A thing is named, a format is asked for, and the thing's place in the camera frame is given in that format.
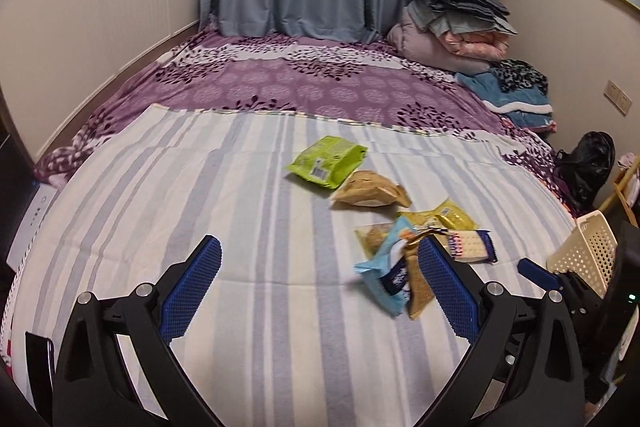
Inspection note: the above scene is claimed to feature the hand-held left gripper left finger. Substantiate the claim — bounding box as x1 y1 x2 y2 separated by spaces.
52 234 223 427

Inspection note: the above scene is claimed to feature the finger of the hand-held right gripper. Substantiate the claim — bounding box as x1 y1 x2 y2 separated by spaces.
517 258 576 303

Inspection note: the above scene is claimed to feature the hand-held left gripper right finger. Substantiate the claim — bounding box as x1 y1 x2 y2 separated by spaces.
417 234 586 427

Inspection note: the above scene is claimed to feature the tan snack packet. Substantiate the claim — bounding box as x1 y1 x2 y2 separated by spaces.
404 229 448 320

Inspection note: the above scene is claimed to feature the white cracker packet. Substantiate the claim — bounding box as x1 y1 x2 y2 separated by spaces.
446 229 498 264

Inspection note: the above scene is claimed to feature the cream perforated plastic basket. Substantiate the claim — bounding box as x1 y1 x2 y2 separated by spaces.
546 210 618 298

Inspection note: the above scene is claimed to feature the blue snack packet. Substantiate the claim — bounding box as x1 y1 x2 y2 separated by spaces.
354 217 431 318

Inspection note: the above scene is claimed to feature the clear packet of brown cookies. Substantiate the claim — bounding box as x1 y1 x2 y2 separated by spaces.
355 222 401 258

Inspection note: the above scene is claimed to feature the bright yellow snack packet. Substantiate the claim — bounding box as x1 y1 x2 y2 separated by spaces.
434 200 478 230

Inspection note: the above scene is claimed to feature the wooden rack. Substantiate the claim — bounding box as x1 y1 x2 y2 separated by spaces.
597 167 640 228

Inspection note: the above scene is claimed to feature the striped white blanket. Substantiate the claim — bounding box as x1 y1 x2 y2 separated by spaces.
10 104 578 427

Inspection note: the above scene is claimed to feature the black bag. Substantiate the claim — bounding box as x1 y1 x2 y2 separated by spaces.
555 132 616 214

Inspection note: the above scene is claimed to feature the brown paper snack packet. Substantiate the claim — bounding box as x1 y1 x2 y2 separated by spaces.
330 170 412 209

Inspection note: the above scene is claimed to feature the red folded cloth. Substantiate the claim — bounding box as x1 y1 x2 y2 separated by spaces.
502 116 558 134

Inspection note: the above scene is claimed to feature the blue fleece blanket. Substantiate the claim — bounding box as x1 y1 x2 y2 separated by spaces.
457 69 554 128

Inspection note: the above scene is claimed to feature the green snack packet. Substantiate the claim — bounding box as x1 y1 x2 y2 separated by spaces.
285 135 368 190

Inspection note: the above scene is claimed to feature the leopard print cloth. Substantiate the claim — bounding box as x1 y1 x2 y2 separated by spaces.
492 59 549 96

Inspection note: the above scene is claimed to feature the purple floral bedsheet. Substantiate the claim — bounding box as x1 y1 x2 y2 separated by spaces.
35 29 576 210

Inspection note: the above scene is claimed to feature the pink floral folded quilt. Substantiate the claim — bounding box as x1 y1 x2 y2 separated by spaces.
440 29 507 58

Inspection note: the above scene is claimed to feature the mauve folded quilt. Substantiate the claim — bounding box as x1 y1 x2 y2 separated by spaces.
387 22 493 75

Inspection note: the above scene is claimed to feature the grey-green folded blanket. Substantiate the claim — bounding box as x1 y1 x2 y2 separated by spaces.
402 2 518 38

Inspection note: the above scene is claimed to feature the beige wall outlet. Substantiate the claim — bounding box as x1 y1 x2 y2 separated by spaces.
603 79 632 116

